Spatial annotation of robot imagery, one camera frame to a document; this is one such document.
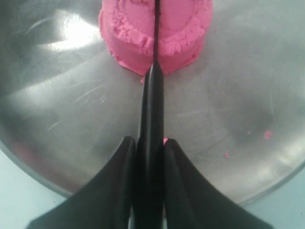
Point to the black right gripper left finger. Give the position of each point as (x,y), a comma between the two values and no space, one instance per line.
(103,203)

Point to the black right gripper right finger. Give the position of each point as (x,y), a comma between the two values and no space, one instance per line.
(192,202)

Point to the black knife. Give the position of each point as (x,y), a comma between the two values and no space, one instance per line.
(149,174)

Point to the pink dough lump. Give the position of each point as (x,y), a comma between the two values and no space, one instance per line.
(127,27)

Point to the small pink dough crumb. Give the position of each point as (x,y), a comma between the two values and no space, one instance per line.
(268,134)

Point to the round stainless steel plate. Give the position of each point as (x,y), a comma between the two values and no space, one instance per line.
(65,103)

